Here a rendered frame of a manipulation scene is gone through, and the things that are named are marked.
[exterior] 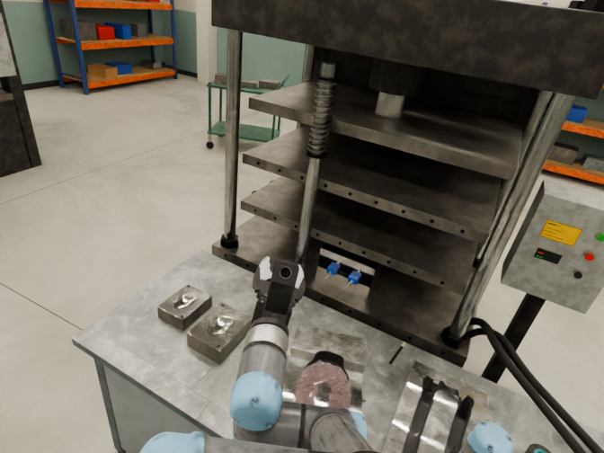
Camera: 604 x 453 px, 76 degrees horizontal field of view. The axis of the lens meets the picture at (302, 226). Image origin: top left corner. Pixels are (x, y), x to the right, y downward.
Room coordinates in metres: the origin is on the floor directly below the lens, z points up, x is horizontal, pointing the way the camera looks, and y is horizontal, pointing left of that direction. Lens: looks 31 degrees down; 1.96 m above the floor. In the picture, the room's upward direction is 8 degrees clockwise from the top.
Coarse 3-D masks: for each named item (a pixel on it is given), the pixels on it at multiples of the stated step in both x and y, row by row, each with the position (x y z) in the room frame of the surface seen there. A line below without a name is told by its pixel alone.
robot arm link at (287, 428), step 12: (288, 408) 0.40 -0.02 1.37; (300, 408) 0.40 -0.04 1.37; (288, 420) 0.38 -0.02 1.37; (240, 432) 0.36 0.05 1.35; (252, 432) 0.35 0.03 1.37; (264, 432) 0.36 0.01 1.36; (276, 432) 0.36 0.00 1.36; (288, 432) 0.36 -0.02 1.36; (276, 444) 0.35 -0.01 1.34; (288, 444) 0.35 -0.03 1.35
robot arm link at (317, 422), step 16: (304, 416) 0.39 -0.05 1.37; (320, 416) 0.38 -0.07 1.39; (336, 416) 0.36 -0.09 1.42; (352, 416) 0.40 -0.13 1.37; (304, 432) 0.36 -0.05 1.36; (320, 432) 0.32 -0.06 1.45; (336, 432) 0.29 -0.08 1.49; (352, 432) 0.29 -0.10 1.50; (304, 448) 0.35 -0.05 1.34; (320, 448) 0.28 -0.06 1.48; (336, 448) 0.25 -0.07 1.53; (352, 448) 0.24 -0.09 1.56; (368, 448) 0.25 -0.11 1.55
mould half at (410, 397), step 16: (416, 368) 0.97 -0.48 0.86; (416, 384) 0.84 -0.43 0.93; (448, 384) 0.91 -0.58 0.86; (464, 384) 0.92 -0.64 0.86; (400, 400) 0.81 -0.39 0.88; (416, 400) 0.79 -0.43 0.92; (448, 400) 0.79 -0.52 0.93; (480, 400) 0.87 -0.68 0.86; (400, 416) 0.74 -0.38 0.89; (432, 416) 0.75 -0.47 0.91; (448, 416) 0.75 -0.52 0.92; (480, 416) 0.75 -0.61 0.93; (400, 432) 0.70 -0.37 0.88; (432, 432) 0.71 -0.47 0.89; (448, 432) 0.71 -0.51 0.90; (384, 448) 0.64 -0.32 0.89; (400, 448) 0.65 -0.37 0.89; (432, 448) 0.66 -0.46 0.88
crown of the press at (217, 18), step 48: (240, 0) 1.60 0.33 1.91; (288, 0) 1.51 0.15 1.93; (336, 0) 1.44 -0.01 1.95; (384, 0) 1.38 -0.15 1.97; (432, 0) 1.32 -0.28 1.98; (480, 0) 1.27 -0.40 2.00; (576, 0) 1.81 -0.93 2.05; (336, 48) 1.43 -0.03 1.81; (384, 48) 1.37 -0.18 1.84; (432, 48) 1.30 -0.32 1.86; (480, 48) 1.25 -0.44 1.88; (528, 48) 1.20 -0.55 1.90; (576, 48) 1.16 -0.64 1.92; (384, 96) 1.72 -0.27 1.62; (576, 96) 1.14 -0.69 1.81
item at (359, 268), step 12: (324, 252) 1.49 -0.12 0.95; (336, 252) 1.48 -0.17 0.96; (348, 252) 1.50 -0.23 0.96; (324, 264) 1.49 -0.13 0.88; (336, 264) 1.46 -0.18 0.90; (348, 264) 1.44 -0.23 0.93; (360, 264) 1.42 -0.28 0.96; (372, 264) 1.42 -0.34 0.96; (324, 276) 1.48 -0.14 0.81; (336, 276) 1.46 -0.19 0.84; (348, 276) 1.44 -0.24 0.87; (360, 276) 1.41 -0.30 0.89; (372, 276) 1.39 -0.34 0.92; (360, 288) 1.41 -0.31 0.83; (372, 288) 1.44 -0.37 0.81
